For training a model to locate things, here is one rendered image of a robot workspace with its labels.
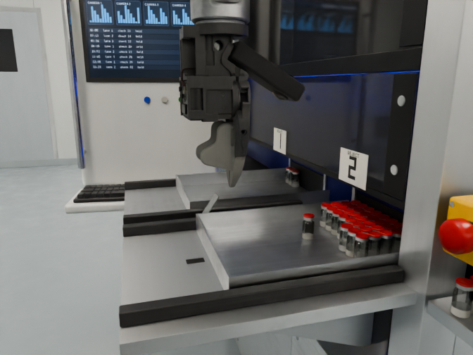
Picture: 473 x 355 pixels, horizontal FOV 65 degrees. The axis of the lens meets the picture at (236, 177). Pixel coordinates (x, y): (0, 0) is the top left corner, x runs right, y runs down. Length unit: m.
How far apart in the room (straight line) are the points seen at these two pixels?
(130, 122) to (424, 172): 1.06
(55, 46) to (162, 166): 4.74
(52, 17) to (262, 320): 5.77
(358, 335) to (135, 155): 0.99
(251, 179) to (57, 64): 5.10
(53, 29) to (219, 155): 5.62
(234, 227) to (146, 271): 0.22
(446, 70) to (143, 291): 0.49
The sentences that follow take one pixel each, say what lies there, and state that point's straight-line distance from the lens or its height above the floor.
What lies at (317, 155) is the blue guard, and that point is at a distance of 0.80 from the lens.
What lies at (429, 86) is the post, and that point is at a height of 1.16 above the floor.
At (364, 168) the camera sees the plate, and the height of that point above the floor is 1.03.
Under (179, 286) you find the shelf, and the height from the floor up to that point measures 0.88.
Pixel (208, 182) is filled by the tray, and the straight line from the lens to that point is 1.09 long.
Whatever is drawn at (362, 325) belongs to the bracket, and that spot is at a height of 0.77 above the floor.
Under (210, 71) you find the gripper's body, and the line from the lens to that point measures 0.49.
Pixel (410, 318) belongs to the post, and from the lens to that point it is 0.63.
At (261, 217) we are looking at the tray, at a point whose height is 0.90.
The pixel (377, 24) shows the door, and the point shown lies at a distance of 0.67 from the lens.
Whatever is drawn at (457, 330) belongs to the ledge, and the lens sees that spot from 0.57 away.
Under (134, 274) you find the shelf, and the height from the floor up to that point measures 0.88.
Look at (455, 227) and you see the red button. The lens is 0.48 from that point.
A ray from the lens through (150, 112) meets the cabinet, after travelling 1.39.
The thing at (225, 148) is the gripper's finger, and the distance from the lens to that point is 0.50.
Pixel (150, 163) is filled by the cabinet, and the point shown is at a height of 0.88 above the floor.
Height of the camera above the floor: 1.16
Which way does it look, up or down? 14 degrees down
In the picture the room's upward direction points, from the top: straight up
